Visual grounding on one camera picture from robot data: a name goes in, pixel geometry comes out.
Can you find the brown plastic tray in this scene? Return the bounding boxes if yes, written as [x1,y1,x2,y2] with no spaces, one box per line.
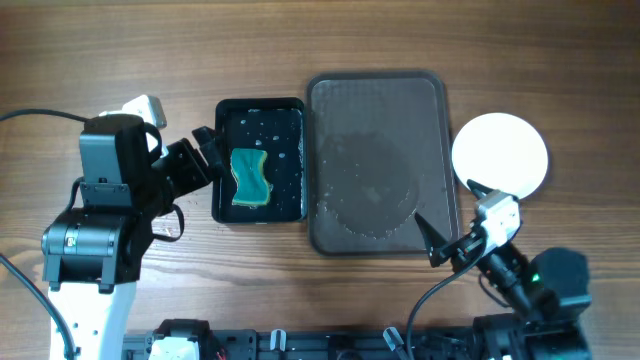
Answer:
[306,70,459,257]

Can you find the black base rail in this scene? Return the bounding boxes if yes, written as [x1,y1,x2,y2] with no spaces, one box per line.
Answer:
[122,327,481,360]

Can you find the white plate top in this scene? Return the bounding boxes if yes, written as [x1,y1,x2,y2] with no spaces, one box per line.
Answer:
[452,113,549,199]

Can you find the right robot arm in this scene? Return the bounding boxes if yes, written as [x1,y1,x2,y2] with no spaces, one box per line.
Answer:
[405,180,592,359]

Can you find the black rectangular tray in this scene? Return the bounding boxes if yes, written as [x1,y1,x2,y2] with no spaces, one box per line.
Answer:
[211,97,307,224]

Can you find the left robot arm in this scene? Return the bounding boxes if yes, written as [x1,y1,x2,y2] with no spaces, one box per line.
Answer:
[41,114,227,359]

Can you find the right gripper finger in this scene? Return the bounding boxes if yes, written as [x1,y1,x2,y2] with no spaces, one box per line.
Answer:
[414,213,447,268]
[466,179,493,200]

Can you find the green yellow sponge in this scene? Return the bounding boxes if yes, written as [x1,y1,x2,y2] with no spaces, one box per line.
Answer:
[231,148,271,207]

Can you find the left black cable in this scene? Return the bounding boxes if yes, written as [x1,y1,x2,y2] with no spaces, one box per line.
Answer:
[0,108,91,360]

